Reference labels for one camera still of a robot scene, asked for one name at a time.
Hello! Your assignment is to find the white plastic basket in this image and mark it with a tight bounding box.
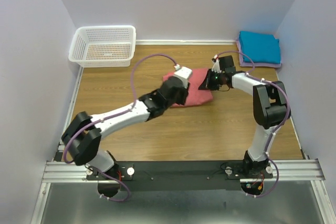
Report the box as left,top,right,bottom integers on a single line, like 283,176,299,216
68,25,136,68

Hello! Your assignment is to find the folded lavender t shirt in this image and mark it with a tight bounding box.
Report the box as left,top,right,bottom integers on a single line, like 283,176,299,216
236,36,283,69

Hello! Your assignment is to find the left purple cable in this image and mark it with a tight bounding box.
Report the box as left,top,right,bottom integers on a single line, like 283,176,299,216
62,54,181,202

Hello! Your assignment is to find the folded teal t shirt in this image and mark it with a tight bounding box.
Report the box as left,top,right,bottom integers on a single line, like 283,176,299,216
238,31,281,65

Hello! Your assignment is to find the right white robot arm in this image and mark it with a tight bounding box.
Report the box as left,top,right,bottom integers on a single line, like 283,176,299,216
198,55,291,178

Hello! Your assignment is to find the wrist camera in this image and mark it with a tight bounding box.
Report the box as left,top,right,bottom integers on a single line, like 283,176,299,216
173,64,193,89
211,55,221,73

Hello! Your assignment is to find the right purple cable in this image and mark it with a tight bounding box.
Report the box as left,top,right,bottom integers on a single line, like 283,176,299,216
212,50,292,198

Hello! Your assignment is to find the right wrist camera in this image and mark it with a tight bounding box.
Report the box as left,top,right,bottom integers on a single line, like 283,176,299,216
211,55,221,73

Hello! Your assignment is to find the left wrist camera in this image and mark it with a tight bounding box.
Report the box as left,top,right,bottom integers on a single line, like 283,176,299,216
173,64,193,89

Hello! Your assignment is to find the aluminium rail frame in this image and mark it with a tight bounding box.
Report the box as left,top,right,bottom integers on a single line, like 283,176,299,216
30,68,328,224

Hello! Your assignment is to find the pink t shirt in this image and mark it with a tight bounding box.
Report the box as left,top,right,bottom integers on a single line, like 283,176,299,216
159,67,213,108

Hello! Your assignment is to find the purple cable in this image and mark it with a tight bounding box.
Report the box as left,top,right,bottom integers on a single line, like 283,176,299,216
212,50,292,198
62,54,181,202

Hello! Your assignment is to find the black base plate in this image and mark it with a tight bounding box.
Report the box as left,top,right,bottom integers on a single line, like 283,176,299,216
86,160,274,199

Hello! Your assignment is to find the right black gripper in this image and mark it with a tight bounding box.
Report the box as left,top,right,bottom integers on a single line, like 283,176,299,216
198,69,224,91

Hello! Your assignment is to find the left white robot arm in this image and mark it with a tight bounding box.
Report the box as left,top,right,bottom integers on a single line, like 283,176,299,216
61,74,190,179

